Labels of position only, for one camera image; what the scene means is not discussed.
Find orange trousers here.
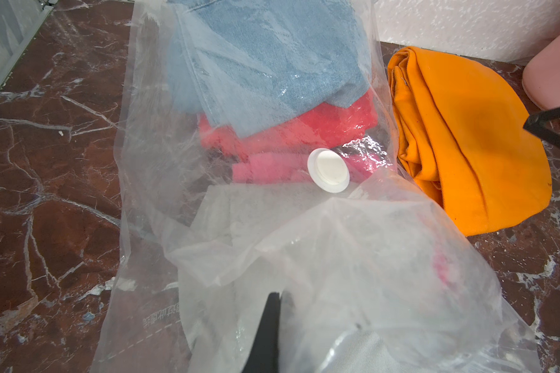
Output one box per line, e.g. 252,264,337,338
387,47,552,236

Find pink lidded bucket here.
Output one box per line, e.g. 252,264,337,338
522,35,560,110

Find pink garment in bag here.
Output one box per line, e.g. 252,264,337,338
198,90,385,184

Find grey white garment in bag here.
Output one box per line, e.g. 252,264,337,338
186,188,446,372

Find white vacuum bag valve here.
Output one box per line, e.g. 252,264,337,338
307,149,350,194

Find blue folded towel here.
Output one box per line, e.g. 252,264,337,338
166,1,371,138

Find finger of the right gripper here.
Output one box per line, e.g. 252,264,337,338
523,107,560,150

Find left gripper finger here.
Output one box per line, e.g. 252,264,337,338
242,292,281,373

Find clear plastic vacuum bag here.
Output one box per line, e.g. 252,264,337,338
91,1,541,372

